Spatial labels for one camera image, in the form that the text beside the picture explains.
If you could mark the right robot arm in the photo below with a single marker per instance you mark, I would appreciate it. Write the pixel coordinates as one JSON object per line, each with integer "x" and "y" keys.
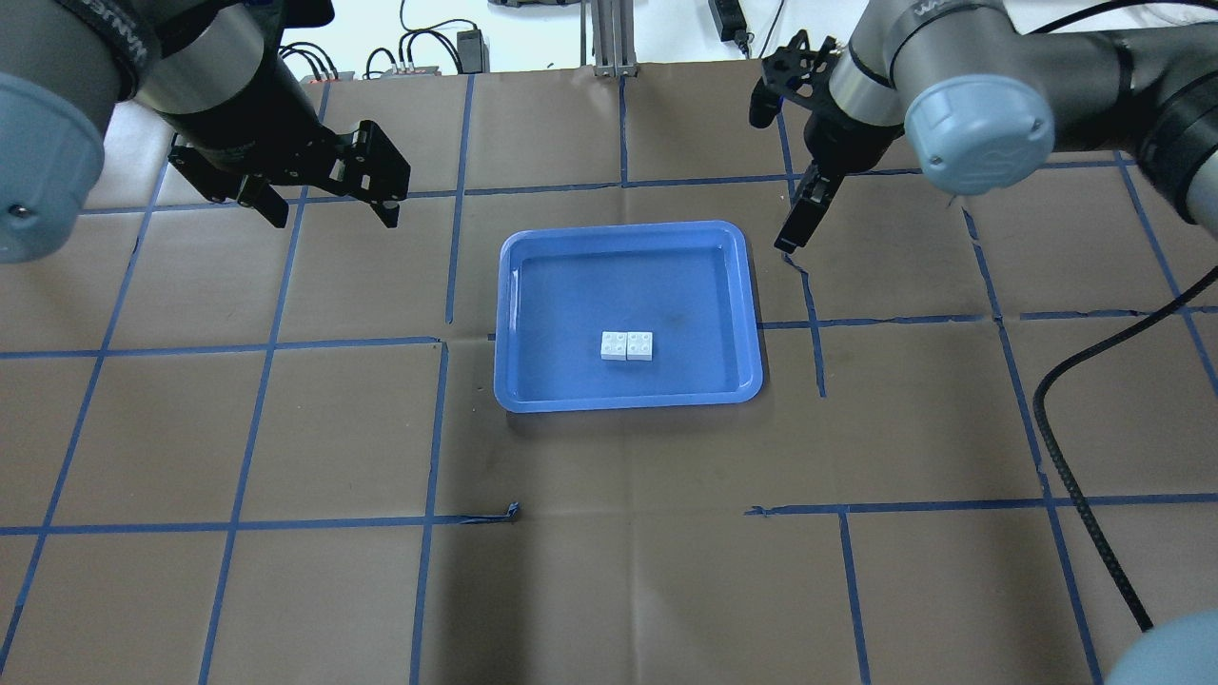
{"x": 984, "y": 105}

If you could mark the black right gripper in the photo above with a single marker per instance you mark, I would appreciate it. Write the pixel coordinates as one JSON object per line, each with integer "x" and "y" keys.
{"x": 826, "y": 145}

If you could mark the blue plastic tray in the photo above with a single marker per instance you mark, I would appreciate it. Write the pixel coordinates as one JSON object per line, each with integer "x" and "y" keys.
{"x": 688, "y": 282}

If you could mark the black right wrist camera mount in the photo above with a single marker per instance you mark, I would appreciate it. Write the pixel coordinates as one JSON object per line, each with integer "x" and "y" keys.
{"x": 798, "y": 73}

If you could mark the aluminium frame post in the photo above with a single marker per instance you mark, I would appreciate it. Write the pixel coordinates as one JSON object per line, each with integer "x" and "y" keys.
{"x": 609, "y": 37}

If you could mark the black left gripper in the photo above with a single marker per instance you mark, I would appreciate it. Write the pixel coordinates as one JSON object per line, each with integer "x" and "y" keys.
{"x": 249, "y": 107}

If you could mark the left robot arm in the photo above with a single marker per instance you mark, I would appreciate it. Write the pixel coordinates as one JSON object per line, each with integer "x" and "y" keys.
{"x": 211, "y": 70}

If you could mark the black power adapter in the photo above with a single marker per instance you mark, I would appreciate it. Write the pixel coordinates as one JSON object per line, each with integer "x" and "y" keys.
{"x": 472, "y": 52}

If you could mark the white block with studs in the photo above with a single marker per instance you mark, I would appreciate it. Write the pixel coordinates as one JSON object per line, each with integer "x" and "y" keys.
{"x": 640, "y": 345}

